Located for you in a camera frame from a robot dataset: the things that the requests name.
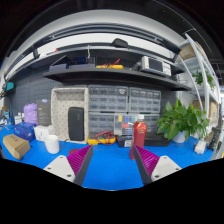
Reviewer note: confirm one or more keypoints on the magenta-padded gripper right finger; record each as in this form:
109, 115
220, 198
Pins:
165, 166

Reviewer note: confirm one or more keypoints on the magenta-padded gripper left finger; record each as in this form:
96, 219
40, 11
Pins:
60, 166

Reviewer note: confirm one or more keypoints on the red drink bottle white cap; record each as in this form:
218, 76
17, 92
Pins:
140, 133

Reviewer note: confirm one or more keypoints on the flat round red coaster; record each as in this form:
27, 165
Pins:
73, 151

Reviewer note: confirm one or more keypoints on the white cup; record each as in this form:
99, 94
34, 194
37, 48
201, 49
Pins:
52, 145

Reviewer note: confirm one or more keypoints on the black flat case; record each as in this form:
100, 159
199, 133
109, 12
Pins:
156, 140

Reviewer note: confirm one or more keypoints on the white box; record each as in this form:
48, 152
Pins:
41, 131

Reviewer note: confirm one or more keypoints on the white power adapter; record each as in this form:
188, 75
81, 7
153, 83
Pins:
200, 147

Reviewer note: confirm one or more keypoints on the black rectangular speaker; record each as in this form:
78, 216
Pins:
76, 124

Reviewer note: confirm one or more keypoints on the grey drawer cabinet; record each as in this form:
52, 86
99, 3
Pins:
152, 121
145, 100
100, 121
108, 98

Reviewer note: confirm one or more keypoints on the yellow multimeter with red leads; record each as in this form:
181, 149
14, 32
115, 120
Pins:
100, 140

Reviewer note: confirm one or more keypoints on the small black labelled box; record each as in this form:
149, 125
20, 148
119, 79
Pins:
124, 141

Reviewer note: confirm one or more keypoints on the brown cardboard box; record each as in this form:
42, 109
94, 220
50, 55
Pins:
16, 146

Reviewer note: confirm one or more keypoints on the blue box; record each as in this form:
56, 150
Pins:
24, 131

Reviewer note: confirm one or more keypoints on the green potted plant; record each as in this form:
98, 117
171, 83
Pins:
181, 118

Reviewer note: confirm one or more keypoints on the beige dotted fabric bin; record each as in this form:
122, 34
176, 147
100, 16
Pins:
61, 110

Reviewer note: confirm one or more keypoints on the dark grey flat box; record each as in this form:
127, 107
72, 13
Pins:
43, 111

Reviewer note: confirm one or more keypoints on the clear compartment box coloured parts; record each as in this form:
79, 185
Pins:
124, 124

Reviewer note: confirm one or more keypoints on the purple bag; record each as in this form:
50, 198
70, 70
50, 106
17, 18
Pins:
30, 113

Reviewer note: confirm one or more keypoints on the white shelf unit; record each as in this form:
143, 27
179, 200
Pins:
203, 73

